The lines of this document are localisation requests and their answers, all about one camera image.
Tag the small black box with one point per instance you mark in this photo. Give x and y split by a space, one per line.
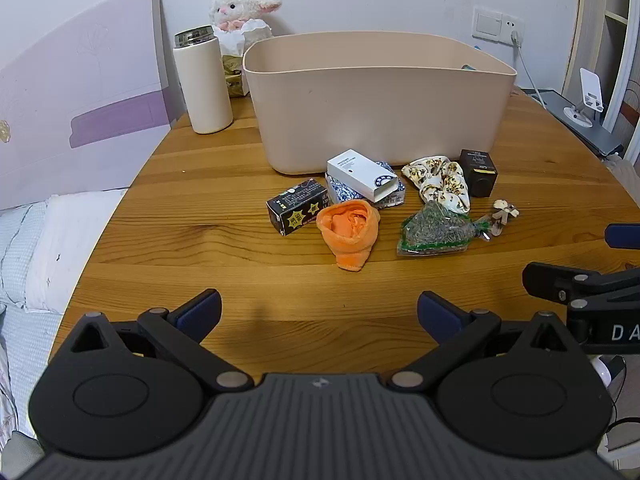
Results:
479 172

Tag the orange cloth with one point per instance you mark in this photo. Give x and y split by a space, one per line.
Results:
350 232

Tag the light blue bed sheet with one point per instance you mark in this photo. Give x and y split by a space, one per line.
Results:
20 340

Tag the beige plastic storage bin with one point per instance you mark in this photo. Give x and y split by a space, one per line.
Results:
380 110

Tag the white wall switch socket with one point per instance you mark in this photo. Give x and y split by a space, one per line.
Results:
492 24

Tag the blue patterned packet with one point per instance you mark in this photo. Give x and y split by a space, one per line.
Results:
390 199

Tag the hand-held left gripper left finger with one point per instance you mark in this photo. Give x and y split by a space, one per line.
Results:
200 311

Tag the grey laptop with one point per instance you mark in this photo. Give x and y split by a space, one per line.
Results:
590 135

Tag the white pillow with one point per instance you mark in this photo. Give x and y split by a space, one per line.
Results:
75 245

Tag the white plush lamb toy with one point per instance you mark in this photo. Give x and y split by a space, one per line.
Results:
240 7

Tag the green dried herb packet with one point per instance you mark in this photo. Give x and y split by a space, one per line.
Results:
435 230

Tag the white cardboard box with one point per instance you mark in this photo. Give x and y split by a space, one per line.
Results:
357 172

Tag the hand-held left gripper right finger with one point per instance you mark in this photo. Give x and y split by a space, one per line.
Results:
441 311

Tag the white shelf unit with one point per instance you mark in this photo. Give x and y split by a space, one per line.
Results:
620 35

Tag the floral fabric scrunchie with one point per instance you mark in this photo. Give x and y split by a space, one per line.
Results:
442 182

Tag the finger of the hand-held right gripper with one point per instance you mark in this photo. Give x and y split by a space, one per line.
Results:
625 236
555 280

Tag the white thermos bottle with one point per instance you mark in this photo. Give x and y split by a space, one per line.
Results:
205 85

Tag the white phone stand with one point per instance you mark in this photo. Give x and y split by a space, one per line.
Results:
590 92

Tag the black box with yellow stars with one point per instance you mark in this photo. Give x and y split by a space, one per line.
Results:
295 207

